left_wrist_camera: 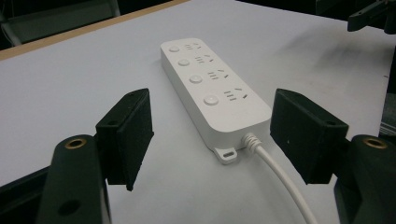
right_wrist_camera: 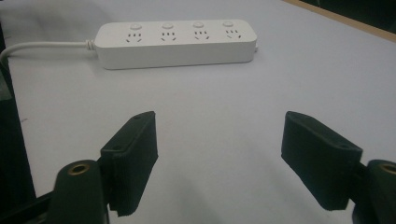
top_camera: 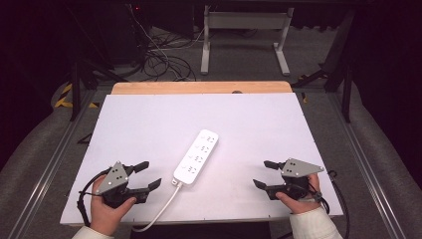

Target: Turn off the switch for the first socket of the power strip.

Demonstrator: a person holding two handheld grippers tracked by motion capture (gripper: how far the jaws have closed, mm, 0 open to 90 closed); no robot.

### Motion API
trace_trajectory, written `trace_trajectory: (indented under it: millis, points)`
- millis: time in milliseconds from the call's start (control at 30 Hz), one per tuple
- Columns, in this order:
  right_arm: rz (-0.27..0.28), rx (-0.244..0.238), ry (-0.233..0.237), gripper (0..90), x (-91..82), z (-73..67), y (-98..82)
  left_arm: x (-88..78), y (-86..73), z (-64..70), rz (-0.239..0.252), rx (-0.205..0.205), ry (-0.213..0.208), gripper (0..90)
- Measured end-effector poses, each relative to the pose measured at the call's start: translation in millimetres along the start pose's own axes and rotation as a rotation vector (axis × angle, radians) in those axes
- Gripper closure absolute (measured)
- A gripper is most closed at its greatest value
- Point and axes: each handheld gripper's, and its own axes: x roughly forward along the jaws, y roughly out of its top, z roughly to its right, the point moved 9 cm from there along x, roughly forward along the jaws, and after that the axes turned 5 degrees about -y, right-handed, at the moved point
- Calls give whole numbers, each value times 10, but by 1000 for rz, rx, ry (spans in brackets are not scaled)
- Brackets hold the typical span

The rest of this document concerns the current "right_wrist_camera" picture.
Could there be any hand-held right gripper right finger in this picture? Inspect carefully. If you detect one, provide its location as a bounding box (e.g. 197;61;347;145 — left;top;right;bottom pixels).
280;110;364;212

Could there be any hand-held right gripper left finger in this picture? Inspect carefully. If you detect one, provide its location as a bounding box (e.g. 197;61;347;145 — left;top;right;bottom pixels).
100;110;159;217

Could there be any white power strip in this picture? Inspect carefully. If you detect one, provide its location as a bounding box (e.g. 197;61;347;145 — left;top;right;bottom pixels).
93;19;259;71

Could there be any white power cable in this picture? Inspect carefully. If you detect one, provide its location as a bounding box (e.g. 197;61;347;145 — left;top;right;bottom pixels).
0;40;96;64

